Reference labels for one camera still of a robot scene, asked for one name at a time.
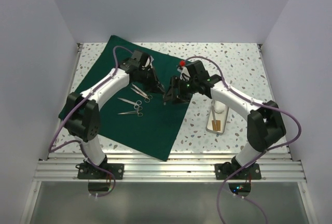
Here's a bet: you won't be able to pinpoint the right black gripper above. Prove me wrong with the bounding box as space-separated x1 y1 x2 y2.
163 75 199 105

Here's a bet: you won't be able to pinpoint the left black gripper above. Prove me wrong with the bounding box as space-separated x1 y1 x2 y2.
137 66 165 94

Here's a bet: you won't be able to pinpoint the steel scissors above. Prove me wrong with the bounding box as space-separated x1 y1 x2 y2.
131 85 153 103
118 97 142 110

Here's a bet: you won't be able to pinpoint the steel hemostat forceps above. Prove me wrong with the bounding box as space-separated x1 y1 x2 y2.
118 106 143 117

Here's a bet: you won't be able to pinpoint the stainless steel tray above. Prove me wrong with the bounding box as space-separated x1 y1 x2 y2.
205 100 229 134

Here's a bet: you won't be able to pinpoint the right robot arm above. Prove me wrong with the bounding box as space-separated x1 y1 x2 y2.
164 75 286 179

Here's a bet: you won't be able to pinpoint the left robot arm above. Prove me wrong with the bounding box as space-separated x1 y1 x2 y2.
63 65 165 179

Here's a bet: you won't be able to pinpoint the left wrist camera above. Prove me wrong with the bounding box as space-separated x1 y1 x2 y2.
120 50 153 71

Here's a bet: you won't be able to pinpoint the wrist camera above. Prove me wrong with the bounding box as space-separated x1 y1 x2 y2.
177 61 210 81
120 50 153 71

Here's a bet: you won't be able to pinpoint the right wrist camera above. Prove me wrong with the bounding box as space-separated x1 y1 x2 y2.
177 61 210 81

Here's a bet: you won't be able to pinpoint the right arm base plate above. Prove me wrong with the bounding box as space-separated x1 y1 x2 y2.
214 162 262 180

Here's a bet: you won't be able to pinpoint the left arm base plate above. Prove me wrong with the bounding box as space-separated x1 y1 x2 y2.
75 162 124 180

